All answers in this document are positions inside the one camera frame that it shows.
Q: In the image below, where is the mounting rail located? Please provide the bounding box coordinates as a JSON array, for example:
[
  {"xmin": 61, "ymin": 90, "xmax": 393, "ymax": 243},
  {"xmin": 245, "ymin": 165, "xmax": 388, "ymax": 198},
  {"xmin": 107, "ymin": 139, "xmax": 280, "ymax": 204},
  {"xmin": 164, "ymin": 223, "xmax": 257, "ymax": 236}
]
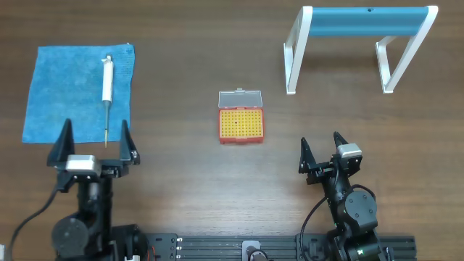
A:
[{"xmin": 144, "ymin": 233, "xmax": 418, "ymax": 261}]

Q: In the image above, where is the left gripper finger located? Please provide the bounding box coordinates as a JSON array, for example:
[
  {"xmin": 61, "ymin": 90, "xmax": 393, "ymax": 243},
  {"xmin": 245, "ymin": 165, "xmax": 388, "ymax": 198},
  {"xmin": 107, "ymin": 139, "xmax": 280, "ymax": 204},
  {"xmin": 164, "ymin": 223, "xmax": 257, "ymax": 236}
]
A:
[
  {"xmin": 46, "ymin": 118, "xmax": 76, "ymax": 167},
  {"xmin": 119, "ymin": 119, "xmax": 141, "ymax": 166}
]

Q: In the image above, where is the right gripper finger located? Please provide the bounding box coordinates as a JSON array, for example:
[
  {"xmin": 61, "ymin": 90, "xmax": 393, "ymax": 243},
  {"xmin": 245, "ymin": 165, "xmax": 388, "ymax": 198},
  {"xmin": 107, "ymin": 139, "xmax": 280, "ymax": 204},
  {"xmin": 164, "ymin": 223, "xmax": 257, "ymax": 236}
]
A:
[
  {"xmin": 333, "ymin": 130, "xmax": 349, "ymax": 155},
  {"xmin": 298, "ymin": 136, "xmax": 320, "ymax": 174}
]

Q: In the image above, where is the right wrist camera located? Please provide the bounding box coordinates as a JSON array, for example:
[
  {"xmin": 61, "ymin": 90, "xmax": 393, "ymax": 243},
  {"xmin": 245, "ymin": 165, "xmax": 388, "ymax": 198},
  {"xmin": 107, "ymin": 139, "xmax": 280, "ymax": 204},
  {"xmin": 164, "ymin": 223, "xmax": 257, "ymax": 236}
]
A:
[{"xmin": 336, "ymin": 142, "xmax": 363, "ymax": 159}]

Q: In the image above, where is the red and yellow tip box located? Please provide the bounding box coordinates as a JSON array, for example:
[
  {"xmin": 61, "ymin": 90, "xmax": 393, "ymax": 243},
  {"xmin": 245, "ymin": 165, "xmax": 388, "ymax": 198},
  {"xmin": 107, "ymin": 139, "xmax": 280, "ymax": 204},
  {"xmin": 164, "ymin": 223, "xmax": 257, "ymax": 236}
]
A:
[{"xmin": 217, "ymin": 87, "xmax": 266, "ymax": 146}]

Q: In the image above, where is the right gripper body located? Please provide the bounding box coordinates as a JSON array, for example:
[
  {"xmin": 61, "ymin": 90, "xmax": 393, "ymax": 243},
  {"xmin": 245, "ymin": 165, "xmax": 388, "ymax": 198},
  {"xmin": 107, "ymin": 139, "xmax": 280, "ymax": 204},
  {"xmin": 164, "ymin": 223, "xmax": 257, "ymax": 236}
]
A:
[{"xmin": 306, "ymin": 154, "xmax": 363, "ymax": 186}]

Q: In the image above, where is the white and blue stand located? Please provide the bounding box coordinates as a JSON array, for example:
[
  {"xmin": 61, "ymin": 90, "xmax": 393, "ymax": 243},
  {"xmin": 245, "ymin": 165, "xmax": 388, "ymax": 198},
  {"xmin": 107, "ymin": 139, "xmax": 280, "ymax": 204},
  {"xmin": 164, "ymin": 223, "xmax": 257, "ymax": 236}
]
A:
[{"xmin": 283, "ymin": 4, "xmax": 439, "ymax": 96}]

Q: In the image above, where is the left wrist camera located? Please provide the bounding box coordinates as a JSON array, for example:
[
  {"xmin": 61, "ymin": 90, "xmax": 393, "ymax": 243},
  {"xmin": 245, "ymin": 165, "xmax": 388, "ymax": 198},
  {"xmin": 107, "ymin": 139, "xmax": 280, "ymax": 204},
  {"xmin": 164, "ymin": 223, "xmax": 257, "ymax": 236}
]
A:
[{"xmin": 65, "ymin": 154, "xmax": 103, "ymax": 178}]

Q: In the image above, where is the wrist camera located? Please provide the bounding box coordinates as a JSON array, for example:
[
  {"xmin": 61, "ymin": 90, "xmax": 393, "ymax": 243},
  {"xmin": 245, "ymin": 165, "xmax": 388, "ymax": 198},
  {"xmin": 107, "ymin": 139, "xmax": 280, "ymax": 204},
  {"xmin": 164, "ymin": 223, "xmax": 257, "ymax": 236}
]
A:
[
  {"xmin": 336, "ymin": 142, "xmax": 363, "ymax": 159},
  {"xmin": 65, "ymin": 154, "xmax": 103, "ymax": 178}
]

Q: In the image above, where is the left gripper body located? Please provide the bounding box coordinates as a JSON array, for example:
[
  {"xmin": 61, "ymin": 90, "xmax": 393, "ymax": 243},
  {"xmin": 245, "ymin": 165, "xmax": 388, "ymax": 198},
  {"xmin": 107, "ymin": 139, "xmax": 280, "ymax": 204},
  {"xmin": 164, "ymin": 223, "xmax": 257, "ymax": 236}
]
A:
[{"xmin": 54, "ymin": 158, "xmax": 131, "ymax": 183}]

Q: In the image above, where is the blue cloth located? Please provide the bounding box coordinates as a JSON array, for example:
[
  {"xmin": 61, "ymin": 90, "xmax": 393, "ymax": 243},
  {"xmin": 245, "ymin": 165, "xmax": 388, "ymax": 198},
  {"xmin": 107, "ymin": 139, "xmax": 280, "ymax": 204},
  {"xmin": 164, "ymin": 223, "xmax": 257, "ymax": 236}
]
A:
[{"xmin": 21, "ymin": 43, "xmax": 136, "ymax": 144}]

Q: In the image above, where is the white pipette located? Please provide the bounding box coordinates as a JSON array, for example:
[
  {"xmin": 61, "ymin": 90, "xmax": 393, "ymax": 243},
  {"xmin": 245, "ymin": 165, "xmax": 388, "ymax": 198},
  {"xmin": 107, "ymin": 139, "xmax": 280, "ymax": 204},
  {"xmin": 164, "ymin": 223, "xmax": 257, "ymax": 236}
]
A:
[{"xmin": 101, "ymin": 54, "xmax": 115, "ymax": 149}]

